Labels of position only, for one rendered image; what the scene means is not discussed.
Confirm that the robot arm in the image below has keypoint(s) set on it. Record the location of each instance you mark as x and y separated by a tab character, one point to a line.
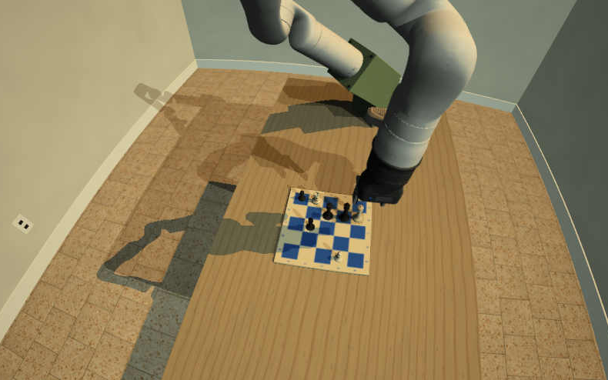
442	53

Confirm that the blue and cream chessboard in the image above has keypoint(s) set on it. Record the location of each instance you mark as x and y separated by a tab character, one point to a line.
317	249

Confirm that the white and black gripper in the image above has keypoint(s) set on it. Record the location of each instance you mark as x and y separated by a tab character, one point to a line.
390	165

